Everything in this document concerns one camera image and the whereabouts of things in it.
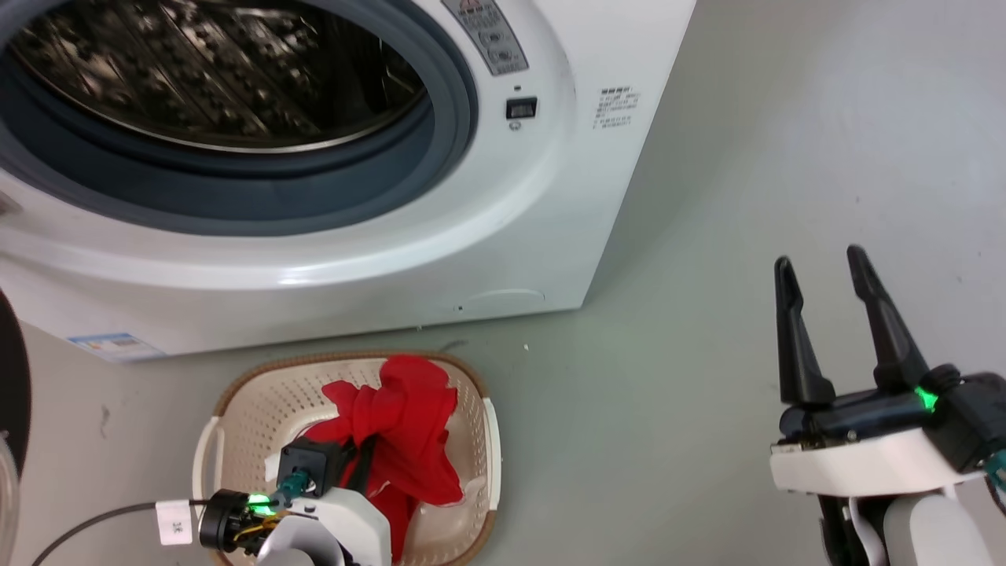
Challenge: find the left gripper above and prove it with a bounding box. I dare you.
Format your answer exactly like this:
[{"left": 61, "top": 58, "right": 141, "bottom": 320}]
[{"left": 199, "top": 439, "right": 392, "bottom": 566}]

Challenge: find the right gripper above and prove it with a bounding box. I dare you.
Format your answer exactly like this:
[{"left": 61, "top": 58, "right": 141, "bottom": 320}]
[{"left": 769, "top": 245, "right": 985, "bottom": 498}]

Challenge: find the red and white garment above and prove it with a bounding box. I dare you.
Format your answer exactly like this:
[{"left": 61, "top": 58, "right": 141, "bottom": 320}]
[{"left": 303, "top": 354, "right": 488, "bottom": 564}]

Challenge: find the cream basket with brown rim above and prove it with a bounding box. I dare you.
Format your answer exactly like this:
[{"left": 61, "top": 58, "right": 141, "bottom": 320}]
[{"left": 193, "top": 350, "right": 502, "bottom": 566}]

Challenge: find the dark washing machine door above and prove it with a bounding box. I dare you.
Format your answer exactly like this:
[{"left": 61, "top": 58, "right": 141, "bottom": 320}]
[{"left": 0, "top": 289, "right": 33, "bottom": 566}]

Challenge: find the stainless steel washing machine drum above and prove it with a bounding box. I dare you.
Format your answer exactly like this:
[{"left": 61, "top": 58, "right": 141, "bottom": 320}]
[{"left": 4, "top": 0, "right": 430, "bottom": 155}]

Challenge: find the white washing machine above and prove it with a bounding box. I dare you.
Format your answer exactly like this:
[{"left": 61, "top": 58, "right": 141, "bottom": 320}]
[{"left": 0, "top": 0, "right": 697, "bottom": 364}]

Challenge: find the blue energy label sticker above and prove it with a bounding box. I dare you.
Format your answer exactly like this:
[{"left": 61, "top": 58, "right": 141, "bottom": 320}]
[{"left": 67, "top": 333, "right": 167, "bottom": 363}]

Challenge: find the grey rubber door gasket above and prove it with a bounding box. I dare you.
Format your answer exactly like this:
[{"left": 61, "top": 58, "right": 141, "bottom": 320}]
[{"left": 0, "top": 0, "right": 480, "bottom": 237}]

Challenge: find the printed text label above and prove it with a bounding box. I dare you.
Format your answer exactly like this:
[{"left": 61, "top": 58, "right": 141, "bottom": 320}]
[{"left": 593, "top": 86, "right": 644, "bottom": 131}]

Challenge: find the warning sticker with triangle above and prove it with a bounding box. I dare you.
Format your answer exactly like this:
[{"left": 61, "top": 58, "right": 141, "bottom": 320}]
[{"left": 442, "top": 0, "right": 530, "bottom": 78}]

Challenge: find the white cable tag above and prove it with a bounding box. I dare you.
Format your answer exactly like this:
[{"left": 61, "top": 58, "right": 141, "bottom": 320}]
[{"left": 155, "top": 499, "right": 194, "bottom": 548}]

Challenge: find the thin black cable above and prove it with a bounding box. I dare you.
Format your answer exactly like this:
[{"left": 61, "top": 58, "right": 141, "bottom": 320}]
[{"left": 31, "top": 499, "right": 207, "bottom": 566}]

